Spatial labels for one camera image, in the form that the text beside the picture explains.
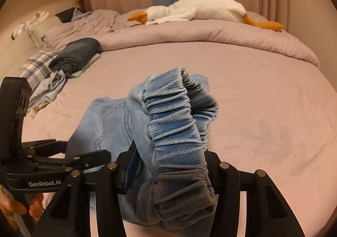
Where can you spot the beige headboard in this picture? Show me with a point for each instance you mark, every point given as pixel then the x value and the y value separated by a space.
pixel 13 49

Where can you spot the beige pillow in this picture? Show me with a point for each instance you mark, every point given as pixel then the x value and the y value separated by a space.
pixel 43 31

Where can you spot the plaid pillow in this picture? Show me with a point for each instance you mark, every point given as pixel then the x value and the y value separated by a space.
pixel 39 63

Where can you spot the light blue denim pants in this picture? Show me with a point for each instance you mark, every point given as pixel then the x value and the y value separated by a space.
pixel 171 126

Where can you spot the floral patterned cloth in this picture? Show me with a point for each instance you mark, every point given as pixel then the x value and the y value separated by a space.
pixel 39 107

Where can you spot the light green folded cloth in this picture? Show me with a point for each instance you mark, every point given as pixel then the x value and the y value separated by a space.
pixel 92 61

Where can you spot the white goose plush toy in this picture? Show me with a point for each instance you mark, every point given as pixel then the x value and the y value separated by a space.
pixel 205 6

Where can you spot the dark cloth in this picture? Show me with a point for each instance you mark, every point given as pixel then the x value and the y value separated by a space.
pixel 65 15

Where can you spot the person's left hand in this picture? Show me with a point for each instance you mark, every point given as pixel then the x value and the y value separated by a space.
pixel 10 204

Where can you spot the pink comforter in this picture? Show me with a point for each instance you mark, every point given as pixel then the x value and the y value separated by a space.
pixel 184 36

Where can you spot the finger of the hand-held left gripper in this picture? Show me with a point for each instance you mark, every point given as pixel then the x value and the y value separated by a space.
pixel 89 159
pixel 47 145

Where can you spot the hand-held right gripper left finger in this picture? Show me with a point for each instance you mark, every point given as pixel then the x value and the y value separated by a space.
pixel 131 165

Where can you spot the plaid shirt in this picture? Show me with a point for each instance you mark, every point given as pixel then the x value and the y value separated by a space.
pixel 79 14

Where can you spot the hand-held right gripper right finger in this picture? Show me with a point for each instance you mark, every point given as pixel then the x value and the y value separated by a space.
pixel 223 176

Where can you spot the light blue crumpled garment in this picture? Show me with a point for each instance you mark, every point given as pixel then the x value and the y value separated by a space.
pixel 50 86

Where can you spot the dark blue folded blanket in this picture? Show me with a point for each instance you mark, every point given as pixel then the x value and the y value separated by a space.
pixel 76 52

